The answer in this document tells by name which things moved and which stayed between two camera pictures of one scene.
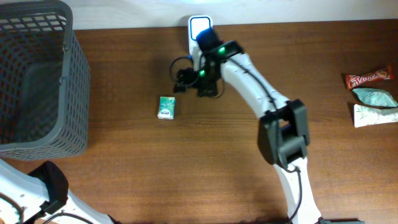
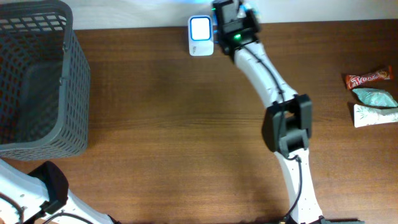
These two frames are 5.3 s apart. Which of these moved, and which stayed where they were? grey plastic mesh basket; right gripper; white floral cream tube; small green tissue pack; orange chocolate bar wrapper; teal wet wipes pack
Moved: right gripper; small green tissue pack
Stayed: orange chocolate bar wrapper; white floral cream tube; grey plastic mesh basket; teal wet wipes pack
